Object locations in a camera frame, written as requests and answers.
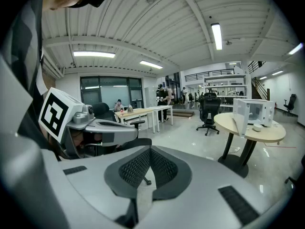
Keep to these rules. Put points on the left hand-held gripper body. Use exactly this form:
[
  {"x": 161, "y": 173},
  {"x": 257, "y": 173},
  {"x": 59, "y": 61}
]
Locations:
[{"x": 54, "y": 113}]

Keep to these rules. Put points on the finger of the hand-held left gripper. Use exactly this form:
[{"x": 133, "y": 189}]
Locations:
[{"x": 124, "y": 132}]

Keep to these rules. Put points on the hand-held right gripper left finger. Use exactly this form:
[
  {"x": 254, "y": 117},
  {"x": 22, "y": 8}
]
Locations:
[{"x": 71, "y": 199}]

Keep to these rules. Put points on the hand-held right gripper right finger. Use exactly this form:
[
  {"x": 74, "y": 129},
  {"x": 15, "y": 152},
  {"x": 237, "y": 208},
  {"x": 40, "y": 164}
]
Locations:
[{"x": 202, "y": 175}]

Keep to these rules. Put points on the cream round bowl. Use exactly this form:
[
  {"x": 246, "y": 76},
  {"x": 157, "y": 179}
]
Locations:
[{"x": 257, "y": 128}]

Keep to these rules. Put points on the white microwave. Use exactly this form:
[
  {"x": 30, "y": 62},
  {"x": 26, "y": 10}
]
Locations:
[{"x": 267, "y": 113}]

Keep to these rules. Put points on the person's left hand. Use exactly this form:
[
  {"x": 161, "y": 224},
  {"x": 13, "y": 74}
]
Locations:
[{"x": 77, "y": 143}]

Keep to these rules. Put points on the long wooden desk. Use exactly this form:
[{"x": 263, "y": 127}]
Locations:
[{"x": 135, "y": 112}]

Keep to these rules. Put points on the silver kettle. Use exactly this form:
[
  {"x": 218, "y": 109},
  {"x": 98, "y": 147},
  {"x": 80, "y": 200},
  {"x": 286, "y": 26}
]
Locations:
[{"x": 130, "y": 108}]

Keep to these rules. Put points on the dark framed window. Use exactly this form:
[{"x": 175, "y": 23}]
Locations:
[{"x": 112, "y": 89}]

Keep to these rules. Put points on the white rectangular table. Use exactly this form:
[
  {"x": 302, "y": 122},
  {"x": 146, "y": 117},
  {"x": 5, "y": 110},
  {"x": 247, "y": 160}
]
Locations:
[{"x": 164, "y": 107}]

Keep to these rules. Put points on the wooden platform step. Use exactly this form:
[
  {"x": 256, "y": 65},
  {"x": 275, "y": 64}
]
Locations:
[{"x": 182, "y": 113}]

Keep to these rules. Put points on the black mesh office chair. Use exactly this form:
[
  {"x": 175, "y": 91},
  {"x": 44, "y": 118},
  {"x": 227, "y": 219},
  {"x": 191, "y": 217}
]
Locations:
[{"x": 209, "y": 108}]

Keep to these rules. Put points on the ceiling light bar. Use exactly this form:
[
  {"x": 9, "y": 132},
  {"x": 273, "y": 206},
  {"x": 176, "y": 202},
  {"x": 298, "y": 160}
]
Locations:
[
  {"x": 151, "y": 64},
  {"x": 94, "y": 54},
  {"x": 216, "y": 36},
  {"x": 295, "y": 48},
  {"x": 263, "y": 78},
  {"x": 277, "y": 72}
]

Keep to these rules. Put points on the round wooden table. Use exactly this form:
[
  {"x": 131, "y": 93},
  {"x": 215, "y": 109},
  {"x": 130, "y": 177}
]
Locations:
[{"x": 262, "y": 135}]

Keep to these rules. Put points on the person's black printed shirt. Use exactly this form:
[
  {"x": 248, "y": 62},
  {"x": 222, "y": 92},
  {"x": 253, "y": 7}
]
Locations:
[{"x": 26, "y": 32}]

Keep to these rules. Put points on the white storage shelf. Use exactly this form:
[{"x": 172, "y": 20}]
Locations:
[{"x": 226, "y": 89}]

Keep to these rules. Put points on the black mezzanine railing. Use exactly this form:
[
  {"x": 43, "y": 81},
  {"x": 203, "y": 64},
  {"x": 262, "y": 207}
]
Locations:
[{"x": 209, "y": 74}]

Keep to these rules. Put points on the staircase with railing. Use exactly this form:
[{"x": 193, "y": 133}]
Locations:
[{"x": 258, "y": 85}]

